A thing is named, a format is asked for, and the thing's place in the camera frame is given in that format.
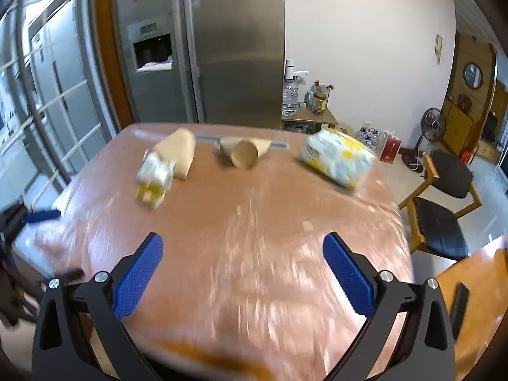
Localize brown paper cup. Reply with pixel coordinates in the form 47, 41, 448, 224
153, 128, 196, 180
219, 137, 271, 170

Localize black remote on table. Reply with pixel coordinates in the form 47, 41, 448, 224
450, 282, 470, 342

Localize wooden chair black cushion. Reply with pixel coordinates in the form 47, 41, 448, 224
399, 150, 482, 262

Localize red paper bag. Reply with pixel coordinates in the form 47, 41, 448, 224
378, 131, 401, 164

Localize floral tissue pack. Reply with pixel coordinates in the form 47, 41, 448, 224
300, 129, 376, 191

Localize pack of water bottles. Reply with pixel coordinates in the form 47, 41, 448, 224
356, 121, 380, 152

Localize black standing fan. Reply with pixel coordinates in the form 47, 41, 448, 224
402, 108, 446, 173

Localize grey plastic strip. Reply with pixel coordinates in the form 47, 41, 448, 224
196, 135, 289, 150

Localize small wooden side table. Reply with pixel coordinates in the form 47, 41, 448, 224
281, 108, 338, 130

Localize brown paper cup lying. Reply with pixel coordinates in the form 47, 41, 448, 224
219, 137, 271, 170

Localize wooden cabinet with round mirror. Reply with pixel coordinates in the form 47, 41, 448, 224
442, 33, 497, 156

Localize large water bottle with pump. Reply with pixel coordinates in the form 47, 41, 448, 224
282, 58, 309, 117

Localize glass jar with items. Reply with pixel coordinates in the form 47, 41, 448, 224
310, 80, 334, 115

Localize stainless steel refrigerator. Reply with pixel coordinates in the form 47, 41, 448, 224
115, 0, 285, 128

